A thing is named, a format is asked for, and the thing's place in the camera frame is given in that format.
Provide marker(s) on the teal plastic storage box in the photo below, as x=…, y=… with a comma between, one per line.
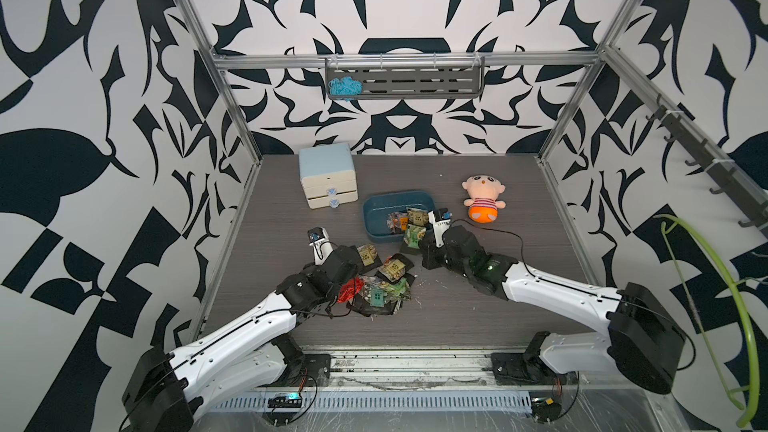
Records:
x=376, y=210

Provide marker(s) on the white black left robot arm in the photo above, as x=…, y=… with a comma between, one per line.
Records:
x=170, y=391

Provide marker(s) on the red foil tea bag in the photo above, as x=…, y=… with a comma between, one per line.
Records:
x=349, y=290

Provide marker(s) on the yellow label tea bag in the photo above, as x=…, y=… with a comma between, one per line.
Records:
x=368, y=254

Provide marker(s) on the blue crumpled item on shelf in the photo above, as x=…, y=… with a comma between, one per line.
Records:
x=345, y=88

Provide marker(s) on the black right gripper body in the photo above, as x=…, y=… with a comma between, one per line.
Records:
x=434, y=255

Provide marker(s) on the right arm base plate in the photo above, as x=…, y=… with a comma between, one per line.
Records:
x=526, y=370

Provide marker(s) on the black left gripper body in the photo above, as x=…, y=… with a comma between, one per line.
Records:
x=310, y=271

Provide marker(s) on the green pattern tea bag pile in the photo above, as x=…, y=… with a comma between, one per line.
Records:
x=378, y=297

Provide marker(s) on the black wall hook rail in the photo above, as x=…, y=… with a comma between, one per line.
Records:
x=705, y=156

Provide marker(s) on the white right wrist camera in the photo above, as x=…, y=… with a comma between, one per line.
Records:
x=440, y=221

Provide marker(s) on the grey perforated wall shelf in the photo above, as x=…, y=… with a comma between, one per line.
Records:
x=388, y=78

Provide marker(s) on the green label tea bag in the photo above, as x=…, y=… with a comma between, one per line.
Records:
x=413, y=236

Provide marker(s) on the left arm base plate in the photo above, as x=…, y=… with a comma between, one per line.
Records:
x=313, y=365

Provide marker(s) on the plush doll orange pants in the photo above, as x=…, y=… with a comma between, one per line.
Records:
x=483, y=201

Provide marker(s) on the small blue cream drawer cabinet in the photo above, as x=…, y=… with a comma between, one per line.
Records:
x=327, y=175

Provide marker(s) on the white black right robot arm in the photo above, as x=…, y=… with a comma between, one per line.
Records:
x=629, y=331

